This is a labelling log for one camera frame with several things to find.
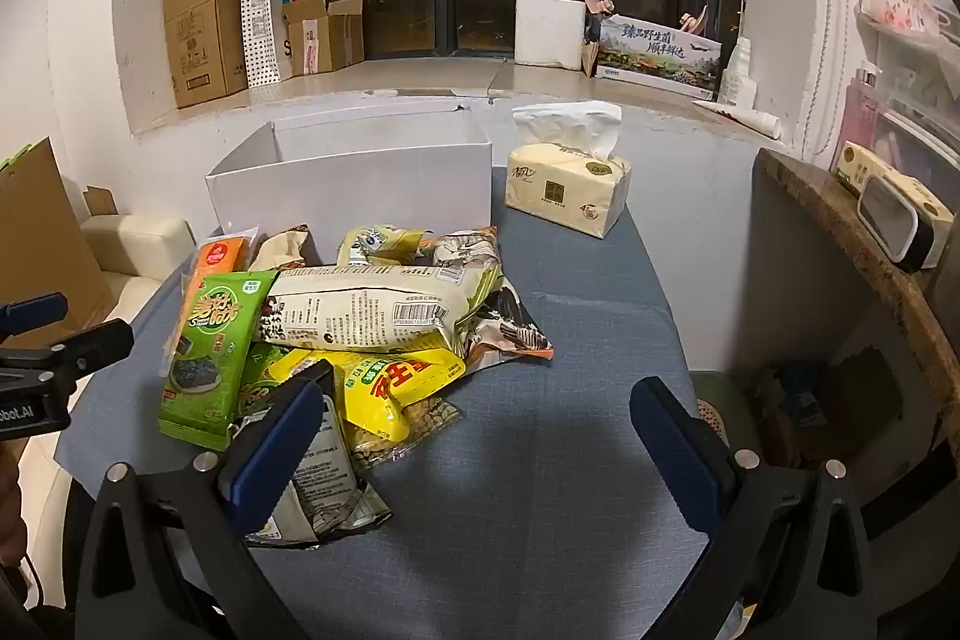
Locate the long landscape printed box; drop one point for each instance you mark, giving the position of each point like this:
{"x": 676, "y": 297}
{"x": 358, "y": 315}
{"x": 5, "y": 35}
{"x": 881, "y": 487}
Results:
{"x": 660, "y": 59}

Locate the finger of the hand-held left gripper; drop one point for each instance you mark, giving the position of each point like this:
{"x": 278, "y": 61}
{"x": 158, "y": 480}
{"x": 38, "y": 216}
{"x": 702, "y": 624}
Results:
{"x": 34, "y": 312}
{"x": 82, "y": 347}

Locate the open cardboard box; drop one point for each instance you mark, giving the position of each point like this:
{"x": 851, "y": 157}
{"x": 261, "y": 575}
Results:
{"x": 330, "y": 40}

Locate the blue tablecloth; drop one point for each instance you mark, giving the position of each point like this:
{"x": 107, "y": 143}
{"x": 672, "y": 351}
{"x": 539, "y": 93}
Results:
{"x": 540, "y": 460}

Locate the green seaweed snack packet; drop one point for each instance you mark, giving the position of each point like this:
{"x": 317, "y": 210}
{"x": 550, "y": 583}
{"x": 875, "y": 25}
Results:
{"x": 206, "y": 355}

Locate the granite counter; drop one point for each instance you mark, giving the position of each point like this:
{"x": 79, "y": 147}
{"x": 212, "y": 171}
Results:
{"x": 862, "y": 265}

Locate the clear nut snack packet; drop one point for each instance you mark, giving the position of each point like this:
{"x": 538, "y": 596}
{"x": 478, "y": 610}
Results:
{"x": 420, "y": 430}

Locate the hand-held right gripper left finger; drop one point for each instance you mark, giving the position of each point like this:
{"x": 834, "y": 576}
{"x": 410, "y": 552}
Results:
{"x": 274, "y": 452}

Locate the large beige snack packet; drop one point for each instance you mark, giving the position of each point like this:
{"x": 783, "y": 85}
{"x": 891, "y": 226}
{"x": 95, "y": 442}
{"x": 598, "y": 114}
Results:
{"x": 360, "y": 310}

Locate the white foam box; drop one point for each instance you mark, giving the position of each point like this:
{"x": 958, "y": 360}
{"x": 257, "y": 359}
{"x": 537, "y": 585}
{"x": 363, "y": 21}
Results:
{"x": 547, "y": 33}

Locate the flat cardboard sheet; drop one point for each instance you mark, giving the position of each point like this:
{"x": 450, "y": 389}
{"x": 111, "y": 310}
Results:
{"x": 45, "y": 235}

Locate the white storage box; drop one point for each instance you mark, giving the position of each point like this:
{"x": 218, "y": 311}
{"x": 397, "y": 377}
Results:
{"x": 352, "y": 190}

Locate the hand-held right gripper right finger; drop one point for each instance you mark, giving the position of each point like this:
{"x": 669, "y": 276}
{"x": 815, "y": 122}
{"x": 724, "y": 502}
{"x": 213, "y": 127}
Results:
{"x": 679, "y": 452}

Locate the small beige snack packet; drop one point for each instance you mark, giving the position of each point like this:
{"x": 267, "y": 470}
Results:
{"x": 283, "y": 248}

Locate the white black device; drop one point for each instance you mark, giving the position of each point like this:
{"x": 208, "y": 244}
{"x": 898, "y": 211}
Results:
{"x": 892, "y": 220}

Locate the white tube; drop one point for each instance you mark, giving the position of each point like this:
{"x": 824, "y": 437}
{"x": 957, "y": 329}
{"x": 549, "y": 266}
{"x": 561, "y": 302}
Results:
{"x": 746, "y": 117}

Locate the orange snack packet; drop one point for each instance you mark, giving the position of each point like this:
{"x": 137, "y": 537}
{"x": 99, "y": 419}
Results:
{"x": 221, "y": 257}

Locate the ink illustrated snack packet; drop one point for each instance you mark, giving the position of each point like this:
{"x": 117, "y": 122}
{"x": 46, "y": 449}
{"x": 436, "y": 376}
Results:
{"x": 495, "y": 317}

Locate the grey white snack packet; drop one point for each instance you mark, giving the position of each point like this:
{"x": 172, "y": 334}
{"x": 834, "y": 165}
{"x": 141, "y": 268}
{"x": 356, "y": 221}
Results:
{"x": 330, "y": 482}

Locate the cream sofa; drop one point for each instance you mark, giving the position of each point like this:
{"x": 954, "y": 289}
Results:
{"x": 135, "y": 250}

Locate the tall cardboard box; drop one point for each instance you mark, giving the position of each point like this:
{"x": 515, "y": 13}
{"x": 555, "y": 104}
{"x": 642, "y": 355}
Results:
{"x": 199, "y": 36}

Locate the small green snack packet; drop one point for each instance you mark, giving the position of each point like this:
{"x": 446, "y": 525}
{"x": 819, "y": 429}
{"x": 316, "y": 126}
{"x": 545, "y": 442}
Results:
{"x": 259, "y": 377}

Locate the yellow green snack packet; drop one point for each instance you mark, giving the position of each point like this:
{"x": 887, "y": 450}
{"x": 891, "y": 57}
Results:
{"x": 379, "y": 246}

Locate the white plastic bottle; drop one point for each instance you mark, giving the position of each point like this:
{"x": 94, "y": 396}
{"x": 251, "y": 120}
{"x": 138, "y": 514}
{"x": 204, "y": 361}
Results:
{"x": 739, "y": 78}

